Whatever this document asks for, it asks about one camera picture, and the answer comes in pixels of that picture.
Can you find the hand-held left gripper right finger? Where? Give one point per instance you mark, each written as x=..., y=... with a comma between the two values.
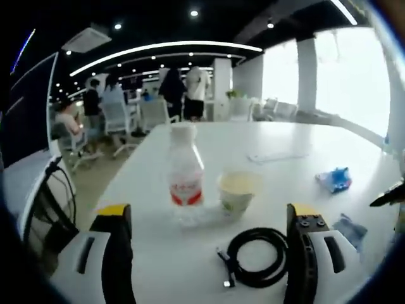
x=303, y=253

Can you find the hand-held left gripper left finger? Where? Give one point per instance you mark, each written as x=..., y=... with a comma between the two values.
x=109, y=253

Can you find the clear packet with blue pad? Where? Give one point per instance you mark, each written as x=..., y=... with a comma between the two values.
x=351, y=231

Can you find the blue flowered tissue packet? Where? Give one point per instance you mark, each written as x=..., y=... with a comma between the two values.
x=335, y=179

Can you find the white leaf-print paper cup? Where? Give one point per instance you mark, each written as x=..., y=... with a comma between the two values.
x=237, y=198

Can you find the clear red-label plastic bottle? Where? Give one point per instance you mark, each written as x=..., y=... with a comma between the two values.
x=185, y=177

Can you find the white office chair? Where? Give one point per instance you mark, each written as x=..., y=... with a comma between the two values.
x=74, y=149
x=116, y=118
x=155, y=114

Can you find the white side desk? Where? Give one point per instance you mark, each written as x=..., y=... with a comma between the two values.
x=19, y=179

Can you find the white table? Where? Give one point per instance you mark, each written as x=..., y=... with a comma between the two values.
x=221, y=142

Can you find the dark computer monitor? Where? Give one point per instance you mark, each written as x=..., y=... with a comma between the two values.
x=31, y=111

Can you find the green potted plant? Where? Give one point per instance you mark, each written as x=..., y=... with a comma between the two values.
x=233, y=94

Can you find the curved ceiling light strip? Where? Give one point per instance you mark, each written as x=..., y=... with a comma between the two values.
x=164, y=47

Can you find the ceiling air conditioner unit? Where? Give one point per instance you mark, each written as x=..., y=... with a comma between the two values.
x=87, y=39

